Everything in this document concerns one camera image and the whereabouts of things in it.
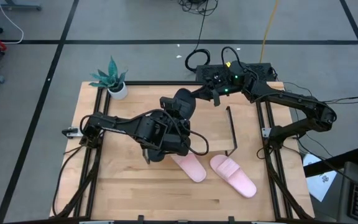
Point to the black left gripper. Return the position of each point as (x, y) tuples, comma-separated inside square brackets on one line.
[(179, 124)]

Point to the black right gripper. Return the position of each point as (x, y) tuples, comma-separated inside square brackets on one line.
[(216, 93)]

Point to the pink slide sandal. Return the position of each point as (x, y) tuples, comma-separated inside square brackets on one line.
[(233, 175), (191, 168)]

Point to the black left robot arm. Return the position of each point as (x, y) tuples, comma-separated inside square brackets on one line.
[(120, 124)]

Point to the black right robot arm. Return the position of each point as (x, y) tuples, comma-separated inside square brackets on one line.
[(306, 105)]

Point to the black perforated computer box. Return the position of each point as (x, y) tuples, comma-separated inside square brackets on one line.
[(259, 71)]

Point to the green plant in white pot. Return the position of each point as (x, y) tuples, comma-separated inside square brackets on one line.
[(118, 91)]

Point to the black table clamp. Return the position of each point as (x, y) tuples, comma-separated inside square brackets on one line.
[(231, 219), (140, 219)]

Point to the black desk edge bar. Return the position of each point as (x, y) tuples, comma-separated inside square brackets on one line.
[(331, 163)]

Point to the white paper sheet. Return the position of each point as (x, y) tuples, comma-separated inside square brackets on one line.
[(319, 186)]

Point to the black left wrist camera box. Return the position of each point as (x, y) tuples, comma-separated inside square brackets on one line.
[(169, 102)]

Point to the wooden shelf with black frame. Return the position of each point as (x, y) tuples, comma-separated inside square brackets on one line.
[(210, 130)]

